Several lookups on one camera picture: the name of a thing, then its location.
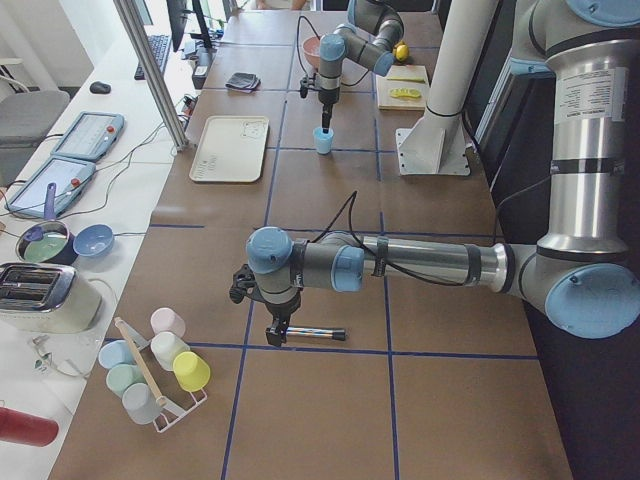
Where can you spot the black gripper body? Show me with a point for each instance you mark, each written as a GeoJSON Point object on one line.
{"type": "Point", "coordinates": [281, 310]}
{"type": "Point", "coordinates": [327, 98]}

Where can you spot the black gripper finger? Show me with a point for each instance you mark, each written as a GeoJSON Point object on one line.
{"type": "Point", "coordinates": [326, 117]}
{"type": "Point", "coordinates": [276, 333]}

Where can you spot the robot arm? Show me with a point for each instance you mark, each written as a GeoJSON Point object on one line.
{"type": "Point", "coordinates": [576, 273]}
{"type": "Point", "coordinates": [372, 30]}

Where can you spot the light blue plastic cup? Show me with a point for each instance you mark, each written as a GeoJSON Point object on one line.
{"type": "Point", "coordinates": [323, 140]}

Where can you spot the pink cup on rack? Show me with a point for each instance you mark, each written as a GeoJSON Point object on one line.
{"type": "Point", "coordinates": [165, 319]}

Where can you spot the yellow cup on rack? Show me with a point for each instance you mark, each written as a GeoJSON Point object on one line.
{"type": "Point", "coordinates": [191, 371]}

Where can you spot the white cup on rack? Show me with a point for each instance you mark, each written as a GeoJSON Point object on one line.
{"type": "Point", "coordinates": [166, 346]}

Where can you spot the blue cup on rack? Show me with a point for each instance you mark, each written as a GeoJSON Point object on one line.
{"type": "Point", "coordinates": [115, 353]}

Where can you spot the grey cup on rack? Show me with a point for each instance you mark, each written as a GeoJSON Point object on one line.
{"type": "Point", "coordinates": [140, 404]}

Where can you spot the green cup on rack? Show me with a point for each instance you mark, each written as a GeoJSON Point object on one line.
{"type": "Point", "coordinates": [120, 377]}

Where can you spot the pink bowl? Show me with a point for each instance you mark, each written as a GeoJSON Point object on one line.
{"type": "Point", "coordinates": [311, 48]}

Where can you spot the lemon slices row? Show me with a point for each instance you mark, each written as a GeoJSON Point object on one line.
{"type": "Point", "coordinates": [405, 93]}

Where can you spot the wooden cutting board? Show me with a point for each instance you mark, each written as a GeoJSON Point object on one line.
{"type": "Point", "coordinates": [385, 102]}

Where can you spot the grey folded cloth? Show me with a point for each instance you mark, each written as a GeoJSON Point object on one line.
{"type": "Point", "coordinates": [243, 82]}

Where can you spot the whole yellow lemon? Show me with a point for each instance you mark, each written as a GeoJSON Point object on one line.
{"type": "Point", "coordinates": [401, 52]}

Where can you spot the yellow plastic knife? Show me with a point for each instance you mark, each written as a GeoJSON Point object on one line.
{"type": "Point", "coordinates": [407, 79]}

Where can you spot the cream bear serving tray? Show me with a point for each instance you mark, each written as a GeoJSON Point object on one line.
{"type": "Point", "coordinates": [230, 150]}

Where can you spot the blue bowl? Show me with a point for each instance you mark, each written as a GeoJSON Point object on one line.
{"type": "Point", "coordinates": [94, 241]}

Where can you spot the black keyboard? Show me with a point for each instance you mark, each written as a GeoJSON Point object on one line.
{"type": "Point", "coordinates": [160, 46]}

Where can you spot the teach pendant tablet near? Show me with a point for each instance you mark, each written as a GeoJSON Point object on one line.
{"type": "Point", "coordinates": [71, 176]}

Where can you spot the teach pendant tablet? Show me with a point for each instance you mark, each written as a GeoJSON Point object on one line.
{"type": "Point", "coordinates": [71, 176]}
{"type": "Point", "coordinates": [90, 136]}

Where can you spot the cream toaster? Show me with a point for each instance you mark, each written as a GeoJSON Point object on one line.
{"type": "Point", "coordinates": [47, 298]}

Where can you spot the teach pendant tablet far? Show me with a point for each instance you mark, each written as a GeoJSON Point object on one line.
{"type": "Point", "coordinates": [90, 136]}

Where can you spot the black computer mouse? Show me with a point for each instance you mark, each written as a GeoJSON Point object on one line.
{"type": "Point", "coordinates": [99, 88]}

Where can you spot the red bottle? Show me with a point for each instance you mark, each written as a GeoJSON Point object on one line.
{"type": "Point", "coordinates": [26, 429]}

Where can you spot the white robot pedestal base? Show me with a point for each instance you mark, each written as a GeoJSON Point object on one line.
{"type": "Point", "coordinates": [435, 144]}

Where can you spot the white wire cup rack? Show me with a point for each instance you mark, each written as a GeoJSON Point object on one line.
{"type": "Point", "coordinates": [171, 412]}

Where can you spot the aluminium frame post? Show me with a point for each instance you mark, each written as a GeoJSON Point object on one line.
{"type": "Point", "coordinates": [134, 28]}

